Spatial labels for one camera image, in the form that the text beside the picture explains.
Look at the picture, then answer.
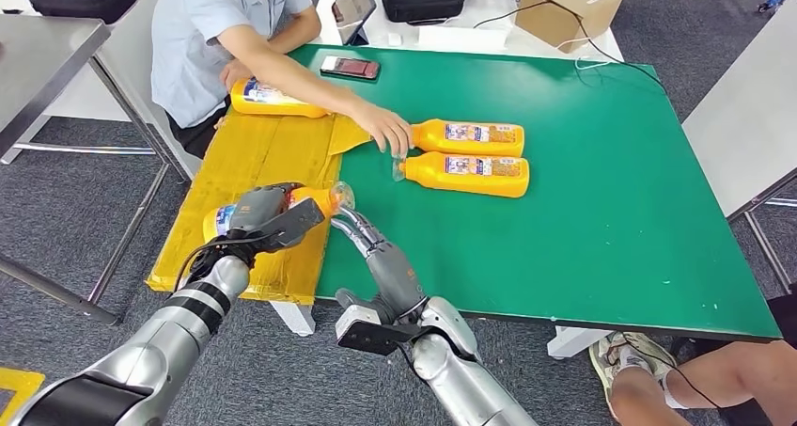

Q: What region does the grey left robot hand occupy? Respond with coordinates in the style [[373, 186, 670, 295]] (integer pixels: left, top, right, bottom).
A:
[[227, 181, 306, 234]]

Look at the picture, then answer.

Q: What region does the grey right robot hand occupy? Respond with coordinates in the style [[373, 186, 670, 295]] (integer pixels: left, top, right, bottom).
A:
[[330, 206, 429, 326]]

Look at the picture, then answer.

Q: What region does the person's left hand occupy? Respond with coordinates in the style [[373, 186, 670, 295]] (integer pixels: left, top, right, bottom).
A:
[[219, 58, 254, 94]]

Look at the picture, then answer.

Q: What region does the person's right hand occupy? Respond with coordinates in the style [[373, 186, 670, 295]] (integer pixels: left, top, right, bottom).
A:
[[353, 101, 415, 158]]

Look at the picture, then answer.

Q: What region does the orange detergent bottle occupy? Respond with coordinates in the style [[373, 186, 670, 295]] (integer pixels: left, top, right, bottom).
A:
[[407, 118, 526, 158], [392, 151, 531, 198], [202, 181, 356, 244], [229, 77, 331, 119]]

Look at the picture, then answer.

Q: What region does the yellow taped cardboard sheet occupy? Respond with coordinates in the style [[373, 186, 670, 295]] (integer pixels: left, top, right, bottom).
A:
[[146, 111, 375, 306]]

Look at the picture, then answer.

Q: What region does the person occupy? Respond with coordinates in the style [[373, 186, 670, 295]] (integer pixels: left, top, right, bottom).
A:
[[610, 292, 797, 426], [150, 0, 415, 160]]

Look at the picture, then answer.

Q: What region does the smartphone with red case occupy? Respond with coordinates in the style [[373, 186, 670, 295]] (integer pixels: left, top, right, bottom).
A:
[[320, 55, 382, 81]]

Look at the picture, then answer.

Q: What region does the pale grey table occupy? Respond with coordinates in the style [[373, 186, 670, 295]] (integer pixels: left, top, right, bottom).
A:
[[681, 0, 797, 293], [0, 0, 207, 181]]

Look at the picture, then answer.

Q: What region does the white table leg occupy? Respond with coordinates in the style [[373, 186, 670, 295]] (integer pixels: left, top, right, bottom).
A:
[[547, 326, 615, 360], [271, 298, 319, 338]]

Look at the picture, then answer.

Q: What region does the tablet on stand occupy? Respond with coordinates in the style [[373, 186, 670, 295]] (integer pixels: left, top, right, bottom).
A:
[[331, 0, 379, 47]]

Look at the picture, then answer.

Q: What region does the white desk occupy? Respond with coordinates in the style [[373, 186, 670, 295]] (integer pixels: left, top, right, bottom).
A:
[[314, 0, 625, 63]]

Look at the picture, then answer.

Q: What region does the stainless steel table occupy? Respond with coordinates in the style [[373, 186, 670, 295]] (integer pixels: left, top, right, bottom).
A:
[[0, 13, 195, 324]]

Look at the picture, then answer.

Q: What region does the brown cardboard box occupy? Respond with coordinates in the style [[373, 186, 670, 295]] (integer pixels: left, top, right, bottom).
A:
[[515, 0, 626, 55]]

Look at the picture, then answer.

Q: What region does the white sneaker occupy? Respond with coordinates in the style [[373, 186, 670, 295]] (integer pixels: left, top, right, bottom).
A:
[[587, 330, 675, 424]]

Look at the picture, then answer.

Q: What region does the yellow floor tape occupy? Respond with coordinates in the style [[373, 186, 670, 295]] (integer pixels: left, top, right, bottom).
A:
[[0, 367, 48, 426]]

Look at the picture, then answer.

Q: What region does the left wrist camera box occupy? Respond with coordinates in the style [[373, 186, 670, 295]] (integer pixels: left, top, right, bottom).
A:
[[258, 197, 327, 254]]

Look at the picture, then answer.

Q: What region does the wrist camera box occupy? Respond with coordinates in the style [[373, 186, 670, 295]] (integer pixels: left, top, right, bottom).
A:
[[258, 197, 327, 254], [335, 305, 425, 357]]

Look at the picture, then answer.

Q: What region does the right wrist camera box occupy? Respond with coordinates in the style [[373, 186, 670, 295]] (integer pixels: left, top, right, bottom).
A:
[[335, 305, 425, 357]]

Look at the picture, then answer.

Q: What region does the white cable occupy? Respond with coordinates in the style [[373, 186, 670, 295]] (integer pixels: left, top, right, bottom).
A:
[[555, 37, 615, 72]]

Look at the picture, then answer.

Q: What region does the black cable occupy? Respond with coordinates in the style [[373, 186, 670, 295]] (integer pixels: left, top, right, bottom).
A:
[[473, 0, 668, 95]]

